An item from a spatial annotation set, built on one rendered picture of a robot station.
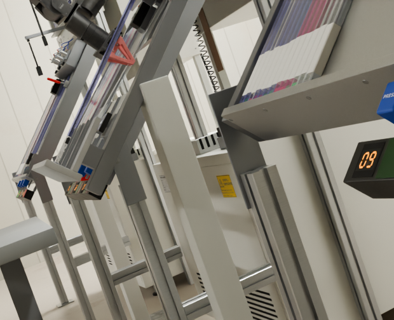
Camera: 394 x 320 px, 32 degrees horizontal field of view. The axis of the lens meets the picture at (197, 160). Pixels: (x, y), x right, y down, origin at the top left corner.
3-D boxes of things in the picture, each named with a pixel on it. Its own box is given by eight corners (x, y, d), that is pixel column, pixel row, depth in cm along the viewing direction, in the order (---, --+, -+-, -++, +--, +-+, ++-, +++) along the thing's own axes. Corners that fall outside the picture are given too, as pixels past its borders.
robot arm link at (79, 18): (58, 28, 183) (63, 21, 178) (72, 8, 185) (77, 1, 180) (81, 43, 185) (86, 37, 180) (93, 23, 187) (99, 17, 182)
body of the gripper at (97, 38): (110, 40, 191) (87, 25, 188) (119, 32, 181) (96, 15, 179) (98, 59, 189) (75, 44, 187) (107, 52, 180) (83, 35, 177)
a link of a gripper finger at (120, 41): (135, 56, 192) (107, 37, 189) (142, 51, 185) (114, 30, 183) (122, 76, 190) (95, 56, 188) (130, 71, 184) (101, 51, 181)
